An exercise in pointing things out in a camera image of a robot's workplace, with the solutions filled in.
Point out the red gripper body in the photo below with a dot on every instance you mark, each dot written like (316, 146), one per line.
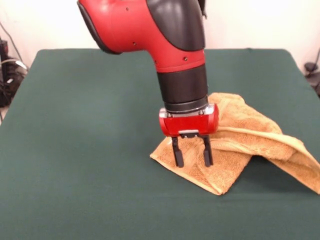
(190, 123)

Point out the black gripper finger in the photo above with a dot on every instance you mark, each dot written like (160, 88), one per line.
(178, 152)
(208, 152)

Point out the tan terry towel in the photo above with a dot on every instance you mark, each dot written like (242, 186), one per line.
(250, 142)

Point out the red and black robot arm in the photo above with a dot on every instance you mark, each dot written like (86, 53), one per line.
(150, 30)

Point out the dark green table cloth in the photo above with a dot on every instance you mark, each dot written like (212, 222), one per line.
(75, 150)

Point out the black rounded device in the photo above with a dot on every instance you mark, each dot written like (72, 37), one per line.
(310, 67)

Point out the black plug adapter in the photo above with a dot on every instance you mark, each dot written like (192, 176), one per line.
(3, 47)

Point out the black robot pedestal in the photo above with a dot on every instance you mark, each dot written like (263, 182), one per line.
(203, 7)

